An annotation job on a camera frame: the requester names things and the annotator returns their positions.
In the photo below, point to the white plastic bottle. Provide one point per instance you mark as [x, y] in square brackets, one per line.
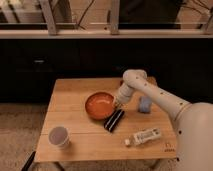
[143, 136]

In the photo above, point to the orange ceramic bowl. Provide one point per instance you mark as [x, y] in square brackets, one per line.
[99, 105]

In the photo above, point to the black striped case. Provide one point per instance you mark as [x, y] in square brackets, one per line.
[111, 122]

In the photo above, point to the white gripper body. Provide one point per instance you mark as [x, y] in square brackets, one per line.
[124, 94]

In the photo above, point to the dark cabinet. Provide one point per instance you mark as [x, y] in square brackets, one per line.
[30, 67]

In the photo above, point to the white paper cup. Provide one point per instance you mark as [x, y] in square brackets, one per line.
[59, 137]

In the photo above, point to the blue sponge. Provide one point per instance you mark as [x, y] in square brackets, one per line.
[145, 104]

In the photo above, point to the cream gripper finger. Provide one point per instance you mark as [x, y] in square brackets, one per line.
[118, 105]

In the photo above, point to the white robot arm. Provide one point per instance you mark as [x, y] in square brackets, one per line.
[192, 122]

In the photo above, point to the black table leg handle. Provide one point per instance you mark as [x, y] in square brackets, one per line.
[29, 162]

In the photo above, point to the wooden folding table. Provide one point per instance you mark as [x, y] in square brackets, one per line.
[88, 139]

